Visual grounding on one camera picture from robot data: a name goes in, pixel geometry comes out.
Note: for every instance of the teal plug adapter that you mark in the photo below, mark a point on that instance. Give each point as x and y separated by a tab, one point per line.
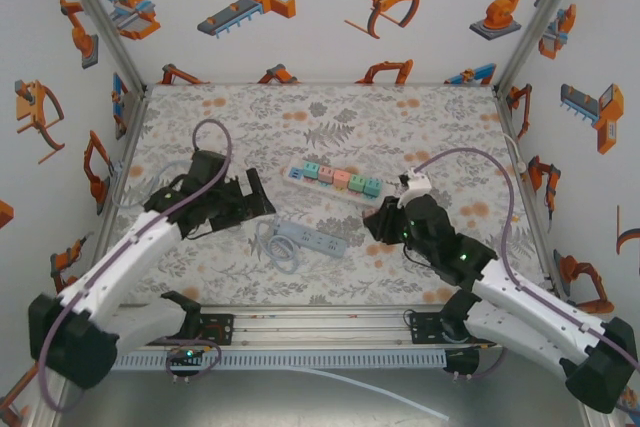
371	187
310	170

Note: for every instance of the green plug adapter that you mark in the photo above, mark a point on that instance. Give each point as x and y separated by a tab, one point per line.
356	183

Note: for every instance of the white power strip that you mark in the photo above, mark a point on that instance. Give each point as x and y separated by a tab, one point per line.
295	174

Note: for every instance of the salmon plug adapter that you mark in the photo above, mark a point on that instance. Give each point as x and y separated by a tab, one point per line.
341	178

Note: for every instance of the blue power strip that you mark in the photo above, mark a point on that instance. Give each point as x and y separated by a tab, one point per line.
320	239

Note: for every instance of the pink plug adapter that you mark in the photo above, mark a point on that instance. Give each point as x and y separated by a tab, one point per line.
326	174

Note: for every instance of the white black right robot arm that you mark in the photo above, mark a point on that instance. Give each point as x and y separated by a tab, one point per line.
500	282

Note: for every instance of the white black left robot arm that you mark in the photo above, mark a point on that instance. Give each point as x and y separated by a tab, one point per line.
125	257

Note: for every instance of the floral table mat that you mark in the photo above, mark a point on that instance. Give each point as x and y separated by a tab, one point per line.
350	112

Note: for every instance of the circuit board with green light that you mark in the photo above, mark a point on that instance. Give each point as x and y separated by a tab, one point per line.
186	356

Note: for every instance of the white plastic tube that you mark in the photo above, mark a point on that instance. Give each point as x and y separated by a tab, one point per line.
380	390

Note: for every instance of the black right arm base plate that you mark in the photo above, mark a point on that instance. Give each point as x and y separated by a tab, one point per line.
425	329

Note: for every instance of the aluminium side frame rail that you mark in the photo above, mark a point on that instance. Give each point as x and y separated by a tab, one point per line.
530	197
109	227

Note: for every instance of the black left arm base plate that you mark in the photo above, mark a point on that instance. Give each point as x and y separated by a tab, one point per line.
222	329

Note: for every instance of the aluminium front frame rail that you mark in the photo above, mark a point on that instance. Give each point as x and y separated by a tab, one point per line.
320	327

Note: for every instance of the aluminium corner post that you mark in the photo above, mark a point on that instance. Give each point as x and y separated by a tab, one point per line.
106	22
542	17

